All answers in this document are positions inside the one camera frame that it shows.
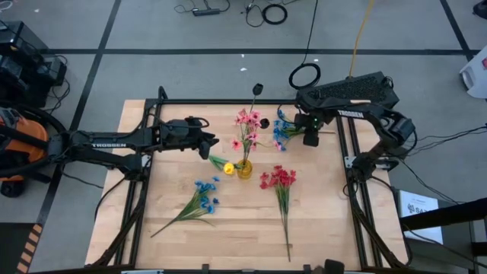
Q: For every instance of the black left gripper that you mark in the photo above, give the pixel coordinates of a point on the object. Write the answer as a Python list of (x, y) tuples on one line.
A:
[(182, 135)]

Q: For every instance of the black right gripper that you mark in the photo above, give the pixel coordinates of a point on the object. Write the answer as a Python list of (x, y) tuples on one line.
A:
[(310, 121)]

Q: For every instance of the yellow artificial tulip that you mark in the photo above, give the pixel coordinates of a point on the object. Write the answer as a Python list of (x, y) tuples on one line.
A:
[(229, 168)]

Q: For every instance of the blue artificial flower bunch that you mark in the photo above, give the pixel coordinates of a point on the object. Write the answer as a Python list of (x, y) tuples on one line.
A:
[(205, 199), (281, 133)]

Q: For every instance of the pink artificial flower bunch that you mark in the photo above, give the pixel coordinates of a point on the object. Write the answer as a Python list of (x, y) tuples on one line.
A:
[(249, 120)]

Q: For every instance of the red artificial flower bunch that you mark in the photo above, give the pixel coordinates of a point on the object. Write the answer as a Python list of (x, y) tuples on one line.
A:
[(281, 177)]

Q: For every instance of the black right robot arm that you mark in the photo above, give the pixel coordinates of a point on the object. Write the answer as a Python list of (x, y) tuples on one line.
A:
[(380, 114)]

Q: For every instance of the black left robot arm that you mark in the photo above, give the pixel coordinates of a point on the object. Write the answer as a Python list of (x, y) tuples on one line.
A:
[(110, 144)]

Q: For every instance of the amber glass bottle vase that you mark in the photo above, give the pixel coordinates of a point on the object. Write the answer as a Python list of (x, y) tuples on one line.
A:
[(245, 171)]

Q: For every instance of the black perforated computer case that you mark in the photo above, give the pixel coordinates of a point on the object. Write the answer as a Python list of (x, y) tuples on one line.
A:
[(350, 89)]

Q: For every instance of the black power strip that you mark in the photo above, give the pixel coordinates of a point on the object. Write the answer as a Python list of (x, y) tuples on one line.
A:
[(205, 12)]

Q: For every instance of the white printed box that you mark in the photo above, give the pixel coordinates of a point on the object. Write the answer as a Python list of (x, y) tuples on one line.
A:
[(418, 220)]

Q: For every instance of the black bar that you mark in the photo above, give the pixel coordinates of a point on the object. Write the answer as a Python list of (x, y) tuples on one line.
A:
[(449, 215)]

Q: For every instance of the white plastic bucket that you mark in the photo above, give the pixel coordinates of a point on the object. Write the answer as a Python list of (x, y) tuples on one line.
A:
[(475, 76)]

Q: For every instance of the orange vacuum cleaner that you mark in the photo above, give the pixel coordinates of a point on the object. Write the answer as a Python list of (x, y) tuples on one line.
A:
[(23, 141)]

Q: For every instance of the black equipment stack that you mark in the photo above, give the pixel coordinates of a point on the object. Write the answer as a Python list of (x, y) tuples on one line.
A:
[(23, 68)]

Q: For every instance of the black and orange hazard strip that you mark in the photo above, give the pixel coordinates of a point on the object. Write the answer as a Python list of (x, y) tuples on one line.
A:
[(29, 247)]

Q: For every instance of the person's shoe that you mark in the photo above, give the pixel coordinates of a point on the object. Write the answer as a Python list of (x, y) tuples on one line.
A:
[(481, 8)]

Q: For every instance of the black metal table frame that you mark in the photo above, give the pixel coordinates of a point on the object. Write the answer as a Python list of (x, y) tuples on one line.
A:
[(243, 101)]

